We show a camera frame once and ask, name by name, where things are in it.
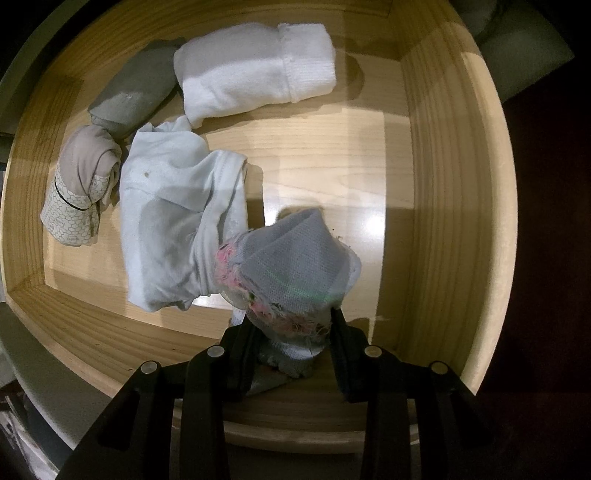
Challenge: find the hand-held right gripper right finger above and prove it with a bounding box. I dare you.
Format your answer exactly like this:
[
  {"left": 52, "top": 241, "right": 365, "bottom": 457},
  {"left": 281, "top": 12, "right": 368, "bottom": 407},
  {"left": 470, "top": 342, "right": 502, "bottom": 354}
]
[{"left": 329, "top": 307, "right": 522, "bottom": 480}]

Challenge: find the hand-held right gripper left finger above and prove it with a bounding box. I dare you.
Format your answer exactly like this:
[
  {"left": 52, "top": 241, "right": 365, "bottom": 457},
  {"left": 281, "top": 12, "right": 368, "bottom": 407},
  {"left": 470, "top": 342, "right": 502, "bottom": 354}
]
[{"left": 58, "top": 318, "right": 259, "bottom": 480}]

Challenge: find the floral blue sock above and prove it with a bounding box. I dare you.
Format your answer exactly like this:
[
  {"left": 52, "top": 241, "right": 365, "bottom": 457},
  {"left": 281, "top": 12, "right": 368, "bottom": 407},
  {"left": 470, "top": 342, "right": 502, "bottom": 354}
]
[{"left": 215, "top": 208, "right": 363, "bottom": 398}]

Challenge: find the wooden drawer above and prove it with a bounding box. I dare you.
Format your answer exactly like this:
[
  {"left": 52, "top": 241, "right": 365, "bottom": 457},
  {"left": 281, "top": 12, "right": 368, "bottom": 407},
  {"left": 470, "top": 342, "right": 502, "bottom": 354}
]
[{"left": 0, "top": 0, "right": 518, "bottom": 455}]

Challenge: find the light blue underwear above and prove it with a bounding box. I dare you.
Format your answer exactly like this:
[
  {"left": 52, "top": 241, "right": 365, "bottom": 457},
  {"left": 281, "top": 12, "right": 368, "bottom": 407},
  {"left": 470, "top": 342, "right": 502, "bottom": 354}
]
[{"left": 119, "top": 115, "right": 250, "bottom": 312}]

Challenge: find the honeycomb print rolled underwear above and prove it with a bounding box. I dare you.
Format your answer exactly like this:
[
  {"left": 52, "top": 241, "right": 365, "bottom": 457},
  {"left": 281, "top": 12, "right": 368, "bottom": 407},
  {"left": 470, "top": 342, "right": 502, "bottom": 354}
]
[{"left": 41, "top": 126, "right": 124, "bottom": 245}]

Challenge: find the grey and white rolled sock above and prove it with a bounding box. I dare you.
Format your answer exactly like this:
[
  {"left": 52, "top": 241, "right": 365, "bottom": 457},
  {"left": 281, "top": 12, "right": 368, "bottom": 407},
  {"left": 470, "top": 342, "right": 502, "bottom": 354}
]
[{"left": 88, "top": 39, "right": 185, "bottom": 139}]

